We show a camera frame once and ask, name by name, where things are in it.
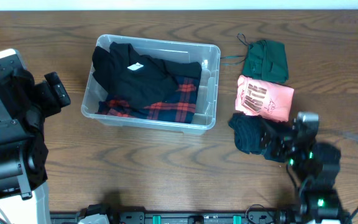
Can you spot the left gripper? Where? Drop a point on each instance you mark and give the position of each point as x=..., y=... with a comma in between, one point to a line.
x=42, y=97

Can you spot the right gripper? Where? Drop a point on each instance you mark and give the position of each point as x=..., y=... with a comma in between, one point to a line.
x=285, y=139

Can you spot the dark green garment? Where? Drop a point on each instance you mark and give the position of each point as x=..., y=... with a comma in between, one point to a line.
x=265, y=60

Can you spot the red navy plaid garment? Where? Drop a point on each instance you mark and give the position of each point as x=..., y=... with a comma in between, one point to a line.
x=180, y=107

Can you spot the clear plastic storage bin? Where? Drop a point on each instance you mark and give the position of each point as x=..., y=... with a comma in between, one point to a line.
x=208, y=55

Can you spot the black t-shirt with tag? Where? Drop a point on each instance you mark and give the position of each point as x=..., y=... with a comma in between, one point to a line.
x=141, y=80

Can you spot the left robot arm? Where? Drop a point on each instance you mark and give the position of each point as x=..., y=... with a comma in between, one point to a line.
x=23, y=180

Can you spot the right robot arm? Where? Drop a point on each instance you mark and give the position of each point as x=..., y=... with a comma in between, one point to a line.
x=312, y=166

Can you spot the black ribbed folded garment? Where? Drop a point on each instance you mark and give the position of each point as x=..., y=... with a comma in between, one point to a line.
x=259, y=136

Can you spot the coral printed t-shirt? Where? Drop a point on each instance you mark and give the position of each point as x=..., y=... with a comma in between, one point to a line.
x=260, y=98

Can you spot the black mounting rail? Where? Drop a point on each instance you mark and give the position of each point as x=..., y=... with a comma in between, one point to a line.
x=102, y=213

